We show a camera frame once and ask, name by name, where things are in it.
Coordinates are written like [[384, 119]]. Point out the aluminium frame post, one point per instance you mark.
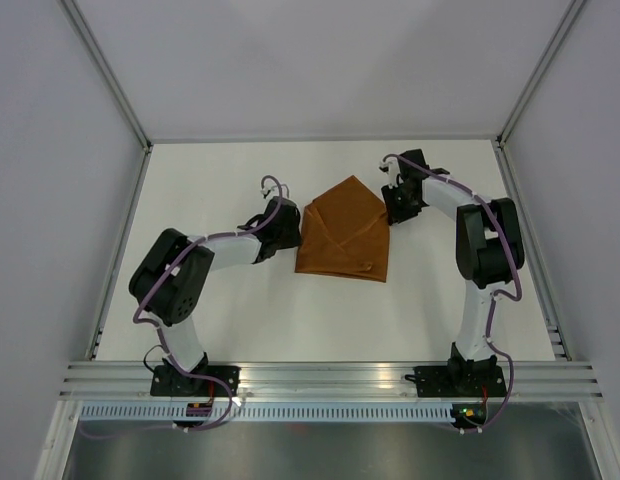
[[561, 33], [87, 38]]

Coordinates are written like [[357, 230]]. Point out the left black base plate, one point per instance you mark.
[[168, 382]]

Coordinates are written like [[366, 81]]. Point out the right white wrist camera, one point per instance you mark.
[[390, 165]]

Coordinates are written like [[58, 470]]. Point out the right aluminium frame post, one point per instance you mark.
[[561, 33]]

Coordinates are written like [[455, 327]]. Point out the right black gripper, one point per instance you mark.
[[397, 214]]

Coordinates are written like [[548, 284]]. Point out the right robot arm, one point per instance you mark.
[[489, 255]]

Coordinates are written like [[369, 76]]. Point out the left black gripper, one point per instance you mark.
[[295, 239]]

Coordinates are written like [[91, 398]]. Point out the left aluminium frame post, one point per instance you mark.
[[87, 38]]

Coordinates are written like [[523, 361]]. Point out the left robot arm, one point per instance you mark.
[[170, 279]]

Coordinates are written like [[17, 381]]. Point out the aluminium mounting rail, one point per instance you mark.
[[545, 381]]

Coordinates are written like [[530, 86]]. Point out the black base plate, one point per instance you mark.
[[168, 382], [439, 382]]

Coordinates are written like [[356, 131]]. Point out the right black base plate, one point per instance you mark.
[[439, 382]]

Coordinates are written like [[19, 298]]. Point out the brown satin napkin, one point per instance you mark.
[[345, 233]]

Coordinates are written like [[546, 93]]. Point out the white slotted cable duct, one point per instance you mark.
[[276, 412]]

